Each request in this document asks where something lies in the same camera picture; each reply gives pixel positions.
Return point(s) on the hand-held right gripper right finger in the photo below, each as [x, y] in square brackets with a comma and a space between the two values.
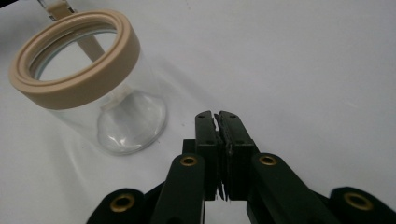
[236, 146]

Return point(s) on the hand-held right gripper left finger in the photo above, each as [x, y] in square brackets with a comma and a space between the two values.
[206, 133]

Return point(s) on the clear jar with beige rim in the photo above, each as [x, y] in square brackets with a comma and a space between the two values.
[93, 84]

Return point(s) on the beige strip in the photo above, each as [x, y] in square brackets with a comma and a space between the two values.
[60, 9]

